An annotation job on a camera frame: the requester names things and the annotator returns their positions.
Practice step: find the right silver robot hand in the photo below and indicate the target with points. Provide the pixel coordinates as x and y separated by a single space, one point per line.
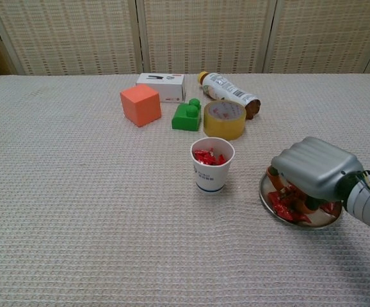
319 169

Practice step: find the red candy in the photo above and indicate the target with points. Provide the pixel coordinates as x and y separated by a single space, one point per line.
276 196
333 208
301 219
282 210
201 156
211 153
221 159

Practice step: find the silver metal plate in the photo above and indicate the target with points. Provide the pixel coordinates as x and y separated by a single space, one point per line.
319 221

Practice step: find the white paper cup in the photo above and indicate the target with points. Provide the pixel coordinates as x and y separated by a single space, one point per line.
210 179

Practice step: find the yellow tape roll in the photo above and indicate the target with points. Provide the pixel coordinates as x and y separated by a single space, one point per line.
223 129

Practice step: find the white labelled drink bottle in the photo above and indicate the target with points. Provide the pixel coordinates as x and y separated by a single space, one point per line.
223 86

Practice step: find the green toy brick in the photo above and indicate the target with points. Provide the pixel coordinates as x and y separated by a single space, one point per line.
185 120

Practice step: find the white stapler box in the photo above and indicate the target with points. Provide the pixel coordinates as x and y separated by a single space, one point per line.
169 84

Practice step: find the orange foam cube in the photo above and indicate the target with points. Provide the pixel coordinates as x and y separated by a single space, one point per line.
140 107

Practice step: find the beige woven tablecloth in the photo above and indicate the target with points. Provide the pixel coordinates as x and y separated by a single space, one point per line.
76 208

